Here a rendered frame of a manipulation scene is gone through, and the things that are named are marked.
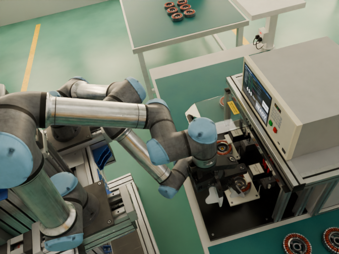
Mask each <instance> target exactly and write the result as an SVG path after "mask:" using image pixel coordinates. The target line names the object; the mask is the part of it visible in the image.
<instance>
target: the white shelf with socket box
mask: <svg viewBox="0 0 339 254"><path fill-rule="evenodd" d="M232 1H233V2H234V3H235V4H236V5H237V6H238V8H239V9H240V10H241V11H242V12H243V13H244V14H245V15H246V16H247V17H248V18H249V19H250V20H251V21H254V20H258V19H262V18H266V23H265V27H262V28H259V29H258V35H256V36H255V38H254V40H255V39H256V40H257V42H258V43H262V45H261V48H262V49H264V50H272V49H274V44H273V43H274V37H275V31H276V25H277V19H278V15H279V14H282V13H286V12H290V11H294V10H298V9H302V8H305V5H306V2H305V1H304V0H232ZM254 40H253V45H256V48H257V44H258V43H257V42H256V44H254ZM261 48H257V49H261Z"/></svg>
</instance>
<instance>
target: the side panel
mask: <svg viewBox="0 0 339 254"><path fill-rule="evenodd" d="M337 209H339V180H335V181H332V182H329V183H328V185H327V186H326V188H325V190H324V192H323V193H322V195H321V197H320V199H319V200H318V202H317V204H316V206H315V207H314V209H313V211H312V213H311V214H310V216H311V217H313V216H314V215H315V216H317V215H320V214H324V213H327V212H331V211H334V210H337Z"/></svg>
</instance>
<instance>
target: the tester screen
mask: <svg viewBox="0 0 339 254"><path fill-rule="evenodd" d="M247 86H248V88H249V89H250V91H251V92H252V96H251V95H250V94H249V92H248V91H247V89H246V88H247ZM244 88H245V89H246V91H247V92H248V94H249V95H250V97H251V98H252V100H253V101H254V104H253V103H252V101H251V100H250V98H249V97H248V95H247V93H246V92H245V90H244ZM243 91H244V92H245V94H246V95H247V97H248V98H249V100H250V101H251V103H252V104H253V106H254V107H255V105H256V100H257V101H258V103H259V104H260V105H261V107H262V108H263V110H264V111H265V113H266V114H267V115H268V113H267V112H266V110H265V109H264V107H263V106H262V104H261V103H260V102H259V100H258V99H257V93H258V94H259V95H260V97H261V98H262V100H263V101H264V102H265V104H266V105H267V107H268V110H269V105H270V100H271V98H270V96H269V95H268V94H267V93H266V91H265V90H264V89H263V87H262V86H261V85H260V83H259V82H258V81H257V79H256V78H255V76H254V75H253V74H252V72H251V71H250V70H249V68H248V67H247V66H246V64H245V71H244V83H243ZM255 109H256V108H255ZM256 110H257V109H256ZM257 112H258V111H257ZM258 113H259V112H258ZM259 115H260V114H259ZM260 116H261V115H260ZM261 118H262V117H261ZM262 119H263V118H262ZM263 121H264V120H263ZM264 123H265V122H264ZM265 124H266V123H265Z"/></svg>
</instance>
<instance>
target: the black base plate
mask: <svg viewBox="0 0 339 254"><path fill-rule="evenodd" d="M227 134H228V132H226V133H223V134H219V135H217V141H218V140H225V137H224V136H225V135H227ZM233 145H234V147H235V149H236V151H237V152H238V154H239V146H241V151H240V156H241V157H240V160H237V162H238V163H239V164H241V163H244V164H245V165H246V167H247V165H250V164H254V163H258V162H260V163H263V157H262V155H261V154H260V152H259V150H258V149H257V147H256V145H255V144H254V150H250V151H247V152H245V150H244V148H243V147H242V145H241V143H240V141H238V142H236V143H233ZM189 178H190V181H191V184H192V187H193V190H194V193H195V197H196V200H197V203H198V206H199V209H200V212H201V215H202V218H203V221H204V224H205V227H206V230H207V233H208V236H209V239H210V241H214V240H218V239H221V238H224V237H228V236H231V235H235V234H238V233H242V232H245V231H249V230H252V229H255V228H259V227H262V226H266V225H269V224H273V223H276V222H274V218H273V219H272V214H273V211H274V208H275V204H276V201H277V198H278V195H279V192H280V189H281V188H280V187H279V185H278V183H277V181H276V183H275V186H274V187H271V188H270V189H268V188H267V189H265V188H264V186H263V184H262V182H261V180H260V179H259V180H256V181H253V184H254V186H255V188H256V190H257V192H259V187H260V185H262V186H261V191H260V198H259V199H255V200H252V201H248V202H245V203H241V204H238V205H234V206H230V204H229V202H228V199H227V197H226V195H225V192H223V202H222V206H221V207H220V206H219V204H218V203H212V204H207V203H206V201H205V200H206V198H207V197H208V196H209V188H210V187H211V186H214V184H212V185H210V186H208V188H207V189H205V190H203V191H201V192H198V193H197V190H196V189H195V187H194V181H193V179H192V178H191V176H189ZM297 198H298V195H297V194H296V192H294V193H291V196H290V198H289V201H288V203H287V206H286V208H285V211H284V213H283V216H282V218H281V220H280V221H283V220H286V219H290V218H294V217H295V215H294V213H293V212H292V210H293V207H294V205H295V203H296V201H297ZM296 217H297V216H296ZM277 222H279V221H278V220H277Z"/></svg>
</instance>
